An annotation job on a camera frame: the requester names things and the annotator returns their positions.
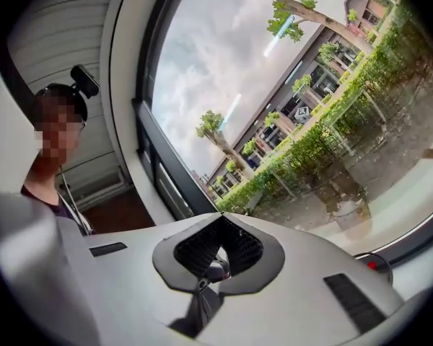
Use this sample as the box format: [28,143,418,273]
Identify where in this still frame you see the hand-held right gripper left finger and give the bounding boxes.
[83,210,223,327]

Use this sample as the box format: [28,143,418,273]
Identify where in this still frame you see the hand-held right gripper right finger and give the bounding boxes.
[198,211,407,338]

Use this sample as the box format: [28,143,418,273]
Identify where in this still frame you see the black mesh waste basket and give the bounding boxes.
[200,252,394,293]

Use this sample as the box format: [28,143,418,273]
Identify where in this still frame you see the person's dark shirt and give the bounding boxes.
[21,184,95,236]

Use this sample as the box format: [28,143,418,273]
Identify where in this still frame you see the white window sill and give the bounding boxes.
[389,229,433,302]

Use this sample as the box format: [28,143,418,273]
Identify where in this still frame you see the trimmed thick-trunk tree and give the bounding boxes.
[266,0,375,56]
[196,110,255,179]

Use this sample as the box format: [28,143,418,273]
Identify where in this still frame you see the green hedge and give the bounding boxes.
[216,0,430,212]

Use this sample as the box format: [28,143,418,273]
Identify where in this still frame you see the person's head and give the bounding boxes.
[30,84,89,190]

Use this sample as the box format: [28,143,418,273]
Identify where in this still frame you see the brick building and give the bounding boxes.
[204,0,401,198]

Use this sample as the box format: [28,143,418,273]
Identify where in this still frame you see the black window frame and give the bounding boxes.
[131,0,433,270]

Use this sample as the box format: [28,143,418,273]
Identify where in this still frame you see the black head-worn camera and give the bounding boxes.
[70,65,100,99]

